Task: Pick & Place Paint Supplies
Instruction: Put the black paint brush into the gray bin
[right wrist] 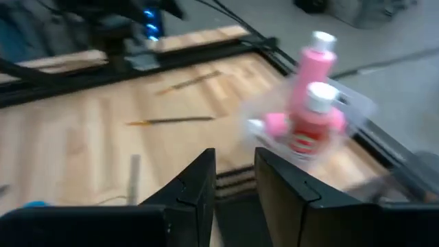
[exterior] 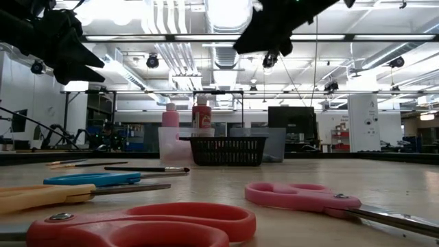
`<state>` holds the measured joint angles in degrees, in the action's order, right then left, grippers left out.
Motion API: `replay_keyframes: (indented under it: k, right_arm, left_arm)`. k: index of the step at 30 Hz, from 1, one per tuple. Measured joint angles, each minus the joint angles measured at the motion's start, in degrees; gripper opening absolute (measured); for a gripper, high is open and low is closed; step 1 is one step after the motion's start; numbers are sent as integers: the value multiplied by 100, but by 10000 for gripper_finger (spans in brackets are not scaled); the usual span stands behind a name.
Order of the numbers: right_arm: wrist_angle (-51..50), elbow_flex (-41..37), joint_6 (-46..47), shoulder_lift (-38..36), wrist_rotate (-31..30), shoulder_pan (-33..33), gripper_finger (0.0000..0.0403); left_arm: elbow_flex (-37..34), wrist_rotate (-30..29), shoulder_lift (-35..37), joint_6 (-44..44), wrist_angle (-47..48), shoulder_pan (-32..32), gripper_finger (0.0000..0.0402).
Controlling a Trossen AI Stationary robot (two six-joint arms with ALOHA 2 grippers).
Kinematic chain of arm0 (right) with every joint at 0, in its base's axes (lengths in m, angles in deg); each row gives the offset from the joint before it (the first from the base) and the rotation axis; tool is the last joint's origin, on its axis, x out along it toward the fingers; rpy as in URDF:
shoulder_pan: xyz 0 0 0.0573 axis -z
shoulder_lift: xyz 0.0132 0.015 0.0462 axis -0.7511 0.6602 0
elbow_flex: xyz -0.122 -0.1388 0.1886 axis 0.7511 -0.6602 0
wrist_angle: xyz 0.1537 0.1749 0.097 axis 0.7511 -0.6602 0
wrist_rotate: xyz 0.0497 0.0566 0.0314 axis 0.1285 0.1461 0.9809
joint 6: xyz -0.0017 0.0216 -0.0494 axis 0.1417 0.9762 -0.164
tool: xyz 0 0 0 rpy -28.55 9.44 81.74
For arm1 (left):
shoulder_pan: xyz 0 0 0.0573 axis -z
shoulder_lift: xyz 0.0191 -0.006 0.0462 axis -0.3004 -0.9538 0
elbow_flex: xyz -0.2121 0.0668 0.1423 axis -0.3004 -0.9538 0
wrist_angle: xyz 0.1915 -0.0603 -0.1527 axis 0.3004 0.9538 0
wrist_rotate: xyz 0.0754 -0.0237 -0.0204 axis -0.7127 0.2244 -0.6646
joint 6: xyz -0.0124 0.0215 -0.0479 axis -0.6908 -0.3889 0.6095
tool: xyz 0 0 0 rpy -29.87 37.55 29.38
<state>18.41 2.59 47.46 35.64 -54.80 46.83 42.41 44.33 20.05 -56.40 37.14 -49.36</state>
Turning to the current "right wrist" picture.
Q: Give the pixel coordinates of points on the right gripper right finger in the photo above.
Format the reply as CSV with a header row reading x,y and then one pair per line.
x,y
308,223

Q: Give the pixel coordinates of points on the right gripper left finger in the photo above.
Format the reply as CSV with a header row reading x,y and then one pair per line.
x,y
185,212

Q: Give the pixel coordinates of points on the grey blue paintbrush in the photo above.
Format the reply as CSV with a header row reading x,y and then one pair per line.
x,y
133,178

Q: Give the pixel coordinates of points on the red paint bottle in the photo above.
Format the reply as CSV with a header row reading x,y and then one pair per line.
x,y
308,133

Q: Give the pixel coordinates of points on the dark paintbrush orange tip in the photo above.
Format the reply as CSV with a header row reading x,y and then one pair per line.
x,y
178,119

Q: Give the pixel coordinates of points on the hot pink paint bottle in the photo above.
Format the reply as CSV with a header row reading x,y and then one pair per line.
x,y
276,124

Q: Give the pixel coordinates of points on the light pink paint bottle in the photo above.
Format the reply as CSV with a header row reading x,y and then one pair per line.
x,y
313,68

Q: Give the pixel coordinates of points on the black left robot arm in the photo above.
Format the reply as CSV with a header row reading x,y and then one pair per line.
x,y
103,10

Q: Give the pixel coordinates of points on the clear plastic bin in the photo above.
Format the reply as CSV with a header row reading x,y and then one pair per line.
x,y
356,109

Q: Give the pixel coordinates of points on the thin wooden paintbrush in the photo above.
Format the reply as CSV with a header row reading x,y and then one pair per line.
x,y
192,81

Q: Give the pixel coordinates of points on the computer tower blue lights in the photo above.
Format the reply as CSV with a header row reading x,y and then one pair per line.
x,y
152,24

